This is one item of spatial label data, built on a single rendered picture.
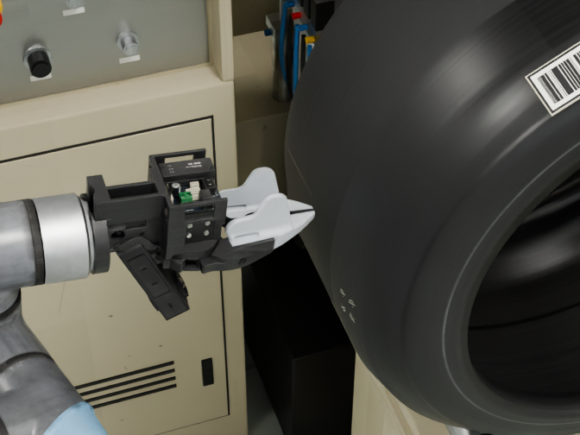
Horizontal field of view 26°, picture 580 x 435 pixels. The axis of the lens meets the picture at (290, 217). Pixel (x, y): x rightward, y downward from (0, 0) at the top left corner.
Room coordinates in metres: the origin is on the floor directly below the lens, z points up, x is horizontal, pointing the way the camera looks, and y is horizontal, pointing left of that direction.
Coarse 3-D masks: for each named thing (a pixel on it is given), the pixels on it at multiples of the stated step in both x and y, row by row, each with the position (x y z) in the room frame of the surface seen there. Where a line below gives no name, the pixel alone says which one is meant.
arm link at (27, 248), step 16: (0, 208) 0.75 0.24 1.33; (16, 208) 0.75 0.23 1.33; (32, 208) 0.76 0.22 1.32; (0, 224) 0.73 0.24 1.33; (16, 224) 0.74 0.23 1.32; (32, 224) 0.74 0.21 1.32; (0, 240) 0.72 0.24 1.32; (16, 240) 0.73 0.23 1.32; (32, 240) 0.73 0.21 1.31; (0, 256) 0.71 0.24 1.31; (16, 256) 0.72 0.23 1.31; (32, 256) 0.72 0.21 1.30; (0, 272) 0.71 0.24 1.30; (16, 272) 0.71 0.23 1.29; (32, 272) 0.72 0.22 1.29; (0, 288) 0.71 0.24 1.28; (16, 288) 0.72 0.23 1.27; (0, 304) 0.71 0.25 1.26
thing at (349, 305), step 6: (342, 288) 0.79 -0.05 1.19; (342, 294) 0.79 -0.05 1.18; (348, 294) 0.78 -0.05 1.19; (342, 300) 0.79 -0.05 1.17; (348, 300) 0.78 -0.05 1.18; (354, 300) 0.77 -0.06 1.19; (342, 306) 0.79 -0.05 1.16; (348, 306) 0.78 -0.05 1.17; (354, 306) 0.77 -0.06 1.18; (348, 312) 0.78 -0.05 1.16; (354, 312) 0.77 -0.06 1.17; (348, 318) 0.78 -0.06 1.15; (354, 318) 0.77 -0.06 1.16; (354, 324) 0.77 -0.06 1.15
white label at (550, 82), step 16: (576, 48) 0.81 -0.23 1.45; (560, 64) 0.80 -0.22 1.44; (576, 64) 0.80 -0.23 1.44; (528, 80) 0.79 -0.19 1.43; (544, 80) 0.79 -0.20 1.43; (560, 80) 0.79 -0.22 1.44; (576, 80) 0.78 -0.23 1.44; (544, 96) 0.78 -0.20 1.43; (560, 96) 0.78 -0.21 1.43; (576, 96) 0.77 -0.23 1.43
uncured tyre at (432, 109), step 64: (384, 0) 0.95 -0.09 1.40; (448, 0) 0.90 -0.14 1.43; (512, 0) 0.87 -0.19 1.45; (576, 0) 0.85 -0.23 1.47; (320, 64) 0.95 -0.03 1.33; (384, 64) 0.89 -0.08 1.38; (448, 64) 0.84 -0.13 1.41; (512, 64) 0.81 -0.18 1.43; (320, 128) 0.90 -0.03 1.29; (384, 128) 0.83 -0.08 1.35; (448, 128) 0.79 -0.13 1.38; (512, 128) 0.78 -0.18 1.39; (576, 128) 0.78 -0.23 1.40; (320, 192) 0.86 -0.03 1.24; (384, 192) 0.79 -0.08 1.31; (448, 192) 0.76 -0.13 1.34; (512, 192) 0.76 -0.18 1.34; (576, 192) 1.12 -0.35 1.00; (320, 256) 0.85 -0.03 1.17; (384, 256) 0.76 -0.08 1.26; (448, 256) 0.74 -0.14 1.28; (512, 256) 1.07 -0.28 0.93; (576, 256) 1.08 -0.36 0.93; (384, 320) 0.75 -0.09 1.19; (448, 320) 0.74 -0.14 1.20; (512, 320) 0.99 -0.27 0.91; (576, 320) 0.99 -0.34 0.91; (384, 384) 0.77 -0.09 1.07; (448, 384) 0.75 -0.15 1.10; (512, 384) 0.88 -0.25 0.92; (576, 384) 0.89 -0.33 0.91
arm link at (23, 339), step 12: (12, 312) 0.72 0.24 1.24; (0, 324) 0.70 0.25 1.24; (12, 324) 0.71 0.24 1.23; (24, 324) 0.72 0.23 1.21; (0, 336) 0.69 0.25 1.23; (12, 336) 0.70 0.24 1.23; (24, 336) 0.70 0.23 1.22; (0, 348) 0.68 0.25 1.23; (12, 348) 0.68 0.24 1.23; (24, 348) 0.68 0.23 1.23; (36, 348) 0.69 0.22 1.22; (0, 360) 0.67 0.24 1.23
